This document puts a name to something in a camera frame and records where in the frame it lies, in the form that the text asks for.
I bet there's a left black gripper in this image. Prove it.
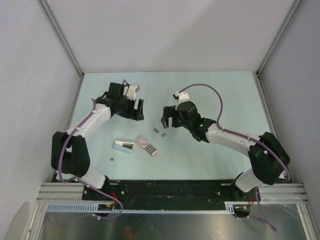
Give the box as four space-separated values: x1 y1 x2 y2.
117 95 144 121

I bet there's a red white staple box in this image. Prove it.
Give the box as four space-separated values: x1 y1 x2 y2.
135 136 158 157

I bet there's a light blue white stapler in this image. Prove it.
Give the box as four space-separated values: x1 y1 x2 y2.
113 140 135 154

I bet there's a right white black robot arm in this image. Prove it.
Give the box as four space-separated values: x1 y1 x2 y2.
160 101 291 201

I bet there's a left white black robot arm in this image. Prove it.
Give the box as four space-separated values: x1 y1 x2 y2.
51 80 144 200

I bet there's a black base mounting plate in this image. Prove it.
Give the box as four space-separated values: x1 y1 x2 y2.
82 179 260 211

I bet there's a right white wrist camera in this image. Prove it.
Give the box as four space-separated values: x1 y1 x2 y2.
173 91 190 110

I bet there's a white slotted cable duct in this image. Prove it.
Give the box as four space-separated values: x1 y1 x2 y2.
44 201 237 215

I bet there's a left aluminium frame post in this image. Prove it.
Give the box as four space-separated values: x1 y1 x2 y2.
37 0 84 79

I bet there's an aluminium frame post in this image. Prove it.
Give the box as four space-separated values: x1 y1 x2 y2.
37 0 84 79
255 0 305 78

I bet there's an aluminium front rail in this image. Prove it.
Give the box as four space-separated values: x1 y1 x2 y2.
36 182 309 205

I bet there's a right aluminium frame post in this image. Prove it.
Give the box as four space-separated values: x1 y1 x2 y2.
255 0 305 78

